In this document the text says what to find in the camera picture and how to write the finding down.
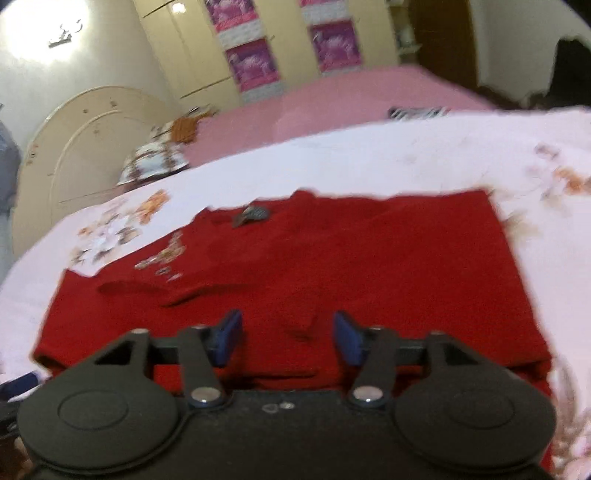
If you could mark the small patterned pillow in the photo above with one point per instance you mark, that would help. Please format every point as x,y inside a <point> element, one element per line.
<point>160,133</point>

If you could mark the patterned white pillow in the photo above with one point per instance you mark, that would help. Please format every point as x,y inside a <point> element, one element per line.
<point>152,161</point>

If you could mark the wall lamp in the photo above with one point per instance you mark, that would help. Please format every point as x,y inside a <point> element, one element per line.
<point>64,37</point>

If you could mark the floral white bedsheet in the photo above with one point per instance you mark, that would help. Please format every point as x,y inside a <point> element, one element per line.
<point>369,157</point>

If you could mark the red knit garment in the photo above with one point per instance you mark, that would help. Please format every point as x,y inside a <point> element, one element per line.
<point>369,254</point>

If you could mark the cream arched headboard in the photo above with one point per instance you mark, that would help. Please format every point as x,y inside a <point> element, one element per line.
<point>78,152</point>

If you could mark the black bag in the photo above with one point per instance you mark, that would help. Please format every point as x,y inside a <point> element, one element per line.
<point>572,74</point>

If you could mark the grey hanging cloth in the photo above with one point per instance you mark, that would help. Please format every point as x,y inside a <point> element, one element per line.
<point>8,161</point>

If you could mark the orange striped cushion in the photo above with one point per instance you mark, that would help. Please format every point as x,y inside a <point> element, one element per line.
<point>186,129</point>

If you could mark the black white striped cloth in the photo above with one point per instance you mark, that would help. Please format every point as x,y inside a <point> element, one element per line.
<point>418,113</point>

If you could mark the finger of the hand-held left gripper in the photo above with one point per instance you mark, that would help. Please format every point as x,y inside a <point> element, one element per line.
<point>18,385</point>

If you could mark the cream wardrobe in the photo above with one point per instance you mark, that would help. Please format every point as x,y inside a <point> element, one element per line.
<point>194,50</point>

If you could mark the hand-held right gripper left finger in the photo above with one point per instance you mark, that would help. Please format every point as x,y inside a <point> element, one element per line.
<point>228,339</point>

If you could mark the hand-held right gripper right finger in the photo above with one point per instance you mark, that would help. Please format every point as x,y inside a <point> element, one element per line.
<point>348,339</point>

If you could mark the pink bedspread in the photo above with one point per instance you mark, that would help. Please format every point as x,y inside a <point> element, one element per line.
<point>323,101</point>

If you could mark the dark wooden door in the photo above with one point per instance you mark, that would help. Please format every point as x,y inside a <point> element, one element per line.
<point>445,41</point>

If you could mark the purple wall poster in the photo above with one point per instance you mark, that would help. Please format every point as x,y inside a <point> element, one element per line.
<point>253,64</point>
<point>321,2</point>
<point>336,46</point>
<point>231,14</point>

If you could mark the cream corner shelf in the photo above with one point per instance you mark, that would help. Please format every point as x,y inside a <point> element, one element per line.
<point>404,32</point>

